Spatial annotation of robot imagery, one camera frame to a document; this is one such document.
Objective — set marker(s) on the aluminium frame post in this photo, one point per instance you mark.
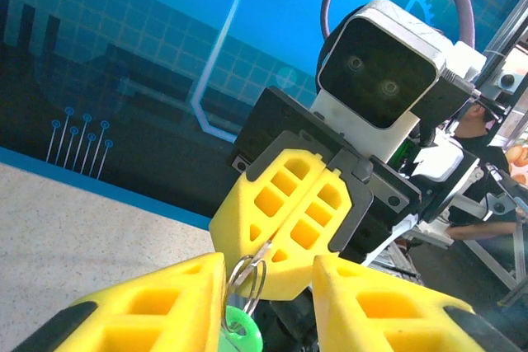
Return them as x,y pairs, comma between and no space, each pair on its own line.
509,30

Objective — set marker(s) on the person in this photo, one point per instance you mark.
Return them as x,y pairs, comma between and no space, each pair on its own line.
470,139

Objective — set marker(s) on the silver metal key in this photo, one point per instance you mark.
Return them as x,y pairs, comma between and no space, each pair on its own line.
260,252

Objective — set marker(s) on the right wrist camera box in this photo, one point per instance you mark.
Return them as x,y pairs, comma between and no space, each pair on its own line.
379,71

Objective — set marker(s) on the green key tag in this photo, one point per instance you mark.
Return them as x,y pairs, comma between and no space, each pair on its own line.
247,337

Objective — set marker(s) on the silver metal keyring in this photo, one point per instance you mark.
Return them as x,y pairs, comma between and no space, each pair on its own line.
261,284

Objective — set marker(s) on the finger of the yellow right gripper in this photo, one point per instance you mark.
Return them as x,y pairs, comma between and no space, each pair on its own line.
243,212
330,224

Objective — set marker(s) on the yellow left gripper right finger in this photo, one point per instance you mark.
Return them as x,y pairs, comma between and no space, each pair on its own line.
338,306

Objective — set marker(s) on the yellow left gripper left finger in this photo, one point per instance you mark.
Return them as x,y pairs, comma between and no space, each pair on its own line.
194,286

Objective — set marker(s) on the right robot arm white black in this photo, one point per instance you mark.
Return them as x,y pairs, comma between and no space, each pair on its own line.
437,158

